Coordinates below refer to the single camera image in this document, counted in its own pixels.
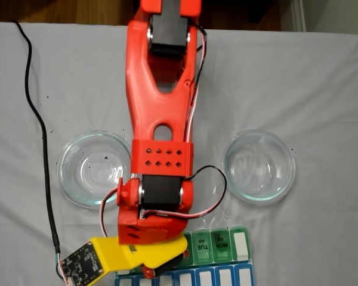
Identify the weekly pill organizer box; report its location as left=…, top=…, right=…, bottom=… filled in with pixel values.
left=113, top=225, right=256, bottom=286

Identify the clear glass bowl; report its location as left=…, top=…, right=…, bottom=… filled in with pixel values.
left=56, top=130, right=132, bottom=209
left=222, top=130, right=297, bottom=206

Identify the white tablecloth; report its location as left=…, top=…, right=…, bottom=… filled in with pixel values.
left=0, top=21, right=358, bottom=286

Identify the white baseboard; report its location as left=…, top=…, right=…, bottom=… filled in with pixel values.
left=289, top=0, right=307, bottom=32

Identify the camera board on yellow mount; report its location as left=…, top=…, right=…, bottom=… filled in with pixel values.
left=59, top=241, right=105, bottom=286

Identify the black camera cable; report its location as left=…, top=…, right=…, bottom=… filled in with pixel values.
left=11, top=20, right=62, bottom=254

